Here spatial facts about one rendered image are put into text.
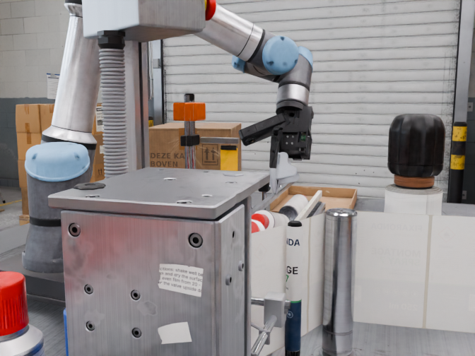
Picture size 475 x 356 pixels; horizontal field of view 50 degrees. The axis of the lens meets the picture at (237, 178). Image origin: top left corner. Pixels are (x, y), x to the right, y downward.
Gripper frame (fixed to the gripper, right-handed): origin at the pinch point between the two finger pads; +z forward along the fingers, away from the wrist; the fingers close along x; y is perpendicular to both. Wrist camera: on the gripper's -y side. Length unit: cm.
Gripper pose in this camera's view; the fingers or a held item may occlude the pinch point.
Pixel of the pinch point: (272, 188)
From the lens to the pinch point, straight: 113.1
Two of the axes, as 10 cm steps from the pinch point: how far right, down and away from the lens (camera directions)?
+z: -1.5, 9.3, -3.4
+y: 9.6, 0.5, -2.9
